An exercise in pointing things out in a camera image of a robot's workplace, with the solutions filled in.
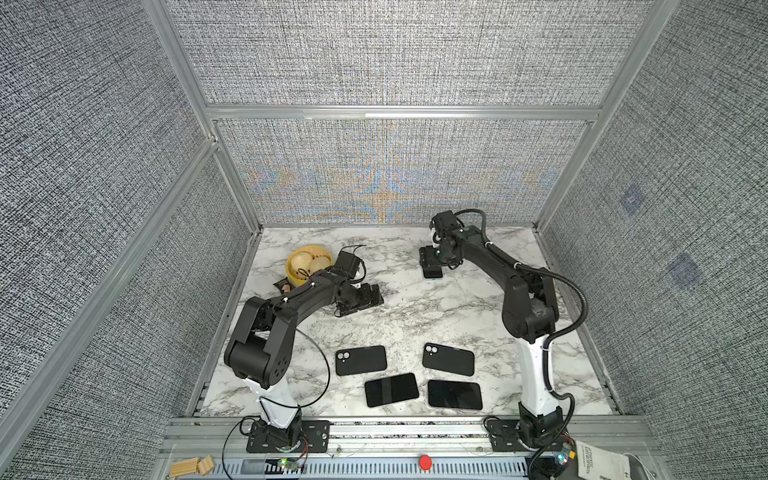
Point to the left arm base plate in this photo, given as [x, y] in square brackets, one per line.
[311, 436]

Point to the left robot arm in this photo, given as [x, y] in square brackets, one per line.
[261, 345]

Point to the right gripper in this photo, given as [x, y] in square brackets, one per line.
[454, 262]

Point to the black phone case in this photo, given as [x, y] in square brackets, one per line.
[360, 360]
[448, 359]

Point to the red emergency button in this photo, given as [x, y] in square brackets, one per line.
[425, 463]

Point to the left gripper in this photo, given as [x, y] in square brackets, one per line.
[366, 301]

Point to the yellow bamboo steamer basket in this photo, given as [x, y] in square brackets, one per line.
[305, 261]

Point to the aluminium front rail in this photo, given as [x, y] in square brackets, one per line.
[359, 448]

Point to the white paper label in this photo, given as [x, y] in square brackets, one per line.
[594, 463]

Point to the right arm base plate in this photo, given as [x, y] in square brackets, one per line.
[504, 435]

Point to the wooden blocks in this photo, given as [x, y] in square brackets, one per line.
[192, 466]

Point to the black smartphone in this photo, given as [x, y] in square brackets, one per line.
[454, 395]
[390, 390]

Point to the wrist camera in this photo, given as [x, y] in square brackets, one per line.
[347, 264]
[444, 223]

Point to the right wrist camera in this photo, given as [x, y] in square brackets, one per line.
[444, 223]

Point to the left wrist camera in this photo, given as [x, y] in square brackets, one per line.
[347, 264]

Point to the light blue phone case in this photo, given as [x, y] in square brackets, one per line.
[431, 275]

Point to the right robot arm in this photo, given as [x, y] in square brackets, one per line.
[529, 314]

